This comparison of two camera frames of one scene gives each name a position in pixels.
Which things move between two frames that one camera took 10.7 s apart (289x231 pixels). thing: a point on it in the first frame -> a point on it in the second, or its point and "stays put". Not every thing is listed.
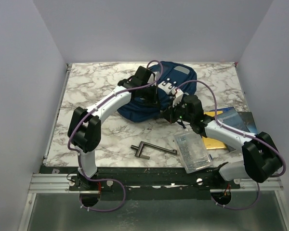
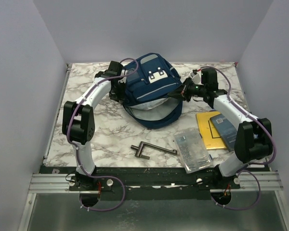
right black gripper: (168, 113) -> (182, 93)
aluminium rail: (59, 183) stays put
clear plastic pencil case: (192, 151) stays put
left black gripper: (154, 99) -> (120, 96)
